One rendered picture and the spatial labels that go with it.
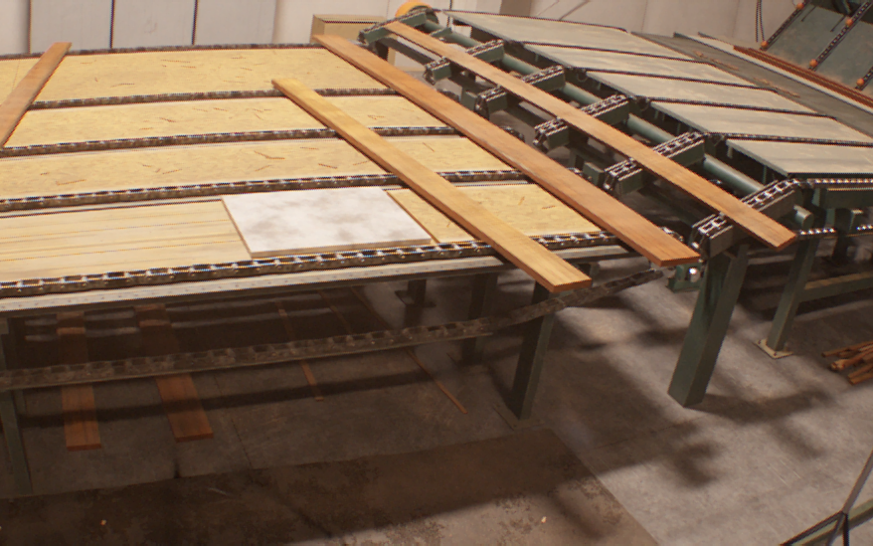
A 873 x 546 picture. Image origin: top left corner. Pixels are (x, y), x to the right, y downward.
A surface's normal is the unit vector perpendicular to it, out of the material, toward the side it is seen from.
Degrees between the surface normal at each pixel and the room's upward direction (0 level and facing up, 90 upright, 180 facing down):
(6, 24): 92
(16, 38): 93
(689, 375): 90
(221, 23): 90
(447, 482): 0
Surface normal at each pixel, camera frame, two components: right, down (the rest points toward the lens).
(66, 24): 0.45, 0.44
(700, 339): -0.88, 0.08
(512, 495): 0.15, -0.89
